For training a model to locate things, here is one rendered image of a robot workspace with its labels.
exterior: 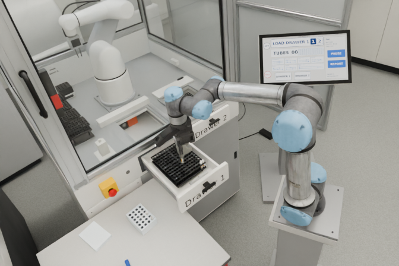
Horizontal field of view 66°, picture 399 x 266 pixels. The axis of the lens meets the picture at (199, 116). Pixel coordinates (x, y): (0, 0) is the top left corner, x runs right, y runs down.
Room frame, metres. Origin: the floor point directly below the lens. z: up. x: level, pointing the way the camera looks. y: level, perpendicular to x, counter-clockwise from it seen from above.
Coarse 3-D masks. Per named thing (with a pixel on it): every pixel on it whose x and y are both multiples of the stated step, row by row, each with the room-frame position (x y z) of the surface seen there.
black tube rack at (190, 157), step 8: (160, 152) 1.14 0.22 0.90; (168, 152) 1.13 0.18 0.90; (176, 152) 1.13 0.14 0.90; (192, 152) 1.11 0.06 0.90; (160, 160) 1.08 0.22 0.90; (168, 160) 1.10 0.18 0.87; (176, 160) 1.07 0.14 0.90; (184, 160) 1.09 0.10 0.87; (192, 160) 1.05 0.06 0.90; (160, 168) 1.06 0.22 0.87; (168, 168) 1.06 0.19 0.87; (176, 168) 1.02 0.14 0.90; (184, 168) 1.04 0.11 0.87; (200, 168) 1.02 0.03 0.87; (168, 176) 1.00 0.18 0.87; (176, 176) 0.99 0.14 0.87; (192, 176) 0.98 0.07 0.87; (176, 184) 0.95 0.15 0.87
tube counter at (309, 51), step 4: (296, 48) 1.63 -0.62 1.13; (300, 48) 1.62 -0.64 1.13; (304, 48) 1.62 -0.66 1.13; (308, 48) 1.62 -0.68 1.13; (312, 48) 1.61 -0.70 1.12; (316, 48) 1.61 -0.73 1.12; (320, 48) 1.60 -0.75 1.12; (292, 52) 1.62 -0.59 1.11; (296, 52) 1.61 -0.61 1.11; (300, 52) 1.61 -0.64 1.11; (304, 52) 1.60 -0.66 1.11; (308, 52) 1.60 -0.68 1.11; (312, 52) 1.60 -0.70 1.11; (316, 52) 1.59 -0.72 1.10; (320, 52) 1.59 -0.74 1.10
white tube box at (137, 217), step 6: (138, 204) 0.91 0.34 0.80; (132, 210) 0.89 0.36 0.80; (138, 210) 0.88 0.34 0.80; (144, 210) 0.88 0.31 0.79; (126, 216) 0.86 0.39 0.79; (132, 216) 0.86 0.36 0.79; (138, 216) 0.85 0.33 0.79; (144, 216) 0.85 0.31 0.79; (150, 216) 0.85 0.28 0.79; (132, 222) 0.82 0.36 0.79; (138, 222) 0.82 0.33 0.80; (144, 222) 0.82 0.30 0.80; (150, 222) 0.81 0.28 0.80; (156, 222) 0.82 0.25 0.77; (138, 228) 0.79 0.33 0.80; (144, 228) 0.78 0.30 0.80; (150, 228) 0.80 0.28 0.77; (144, 234) 0.78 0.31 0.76
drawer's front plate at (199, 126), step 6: (222, 108) 1.40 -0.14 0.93; (228, 108) 1.42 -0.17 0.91; (210, 114) 1.36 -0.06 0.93; (216, 114) 1.37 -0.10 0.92; (222, 114) 1.40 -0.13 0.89; (228, 114) 1.42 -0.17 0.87; (204, 120) 1.32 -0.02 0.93; (222, 120) 1.39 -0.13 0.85; (228, 120) 1.42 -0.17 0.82; (192, 126) 1.28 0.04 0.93; (198, 126) 1.29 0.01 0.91; (204, 126) 1.32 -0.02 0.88; (216, 126) 1.37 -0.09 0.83; (198, 132) 1.29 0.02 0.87; (198, 138) 1.29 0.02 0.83
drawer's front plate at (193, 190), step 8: (216, 168) 0.96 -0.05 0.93; (224, 168) 0.97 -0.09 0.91; (208, 176) 0.92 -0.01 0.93; (216, 176) 0.94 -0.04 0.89; (224, 176) 0.97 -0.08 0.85; (192, 184) 0.89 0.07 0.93; (200, 184) 0.89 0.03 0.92; (216, 184) 0.94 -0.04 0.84; (184, 192) 0.85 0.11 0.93; (192, 192) 0.86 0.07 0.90; (200, 192) 0.88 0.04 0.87; (208, 192) 0.91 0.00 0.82; (184, 200) 0.83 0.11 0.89; (192, 200) 0.86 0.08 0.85; (184, 208) 0.83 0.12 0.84
